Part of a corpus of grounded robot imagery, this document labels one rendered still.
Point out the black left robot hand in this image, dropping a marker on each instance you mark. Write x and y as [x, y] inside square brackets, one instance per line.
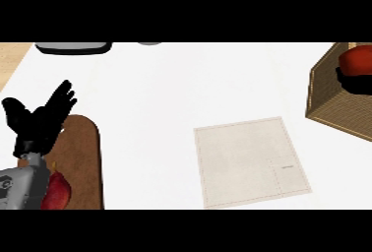
[42, 121]

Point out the beige cloth placemat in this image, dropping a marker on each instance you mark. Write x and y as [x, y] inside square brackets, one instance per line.
[250, 160]

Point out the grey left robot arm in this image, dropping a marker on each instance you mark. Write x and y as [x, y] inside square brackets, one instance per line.
[20, 187]

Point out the red bell pepper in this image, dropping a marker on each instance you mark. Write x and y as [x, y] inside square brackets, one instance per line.
[358, 61]

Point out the brown wooden cutting board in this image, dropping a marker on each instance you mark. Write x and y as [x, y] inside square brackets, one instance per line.
[80, 157]

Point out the pale wooden board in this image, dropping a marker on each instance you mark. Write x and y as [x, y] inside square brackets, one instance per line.
[11, 60]

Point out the grey and black appliance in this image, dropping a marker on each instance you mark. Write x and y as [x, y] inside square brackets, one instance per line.
[73, 47]

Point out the red chili pepper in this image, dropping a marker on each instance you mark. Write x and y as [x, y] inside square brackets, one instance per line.
[57, 193]

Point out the tan wicker basket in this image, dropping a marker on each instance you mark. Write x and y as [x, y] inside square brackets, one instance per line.
[339, 111]

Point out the small grey round object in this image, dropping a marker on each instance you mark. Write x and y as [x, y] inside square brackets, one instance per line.
[150, 43]

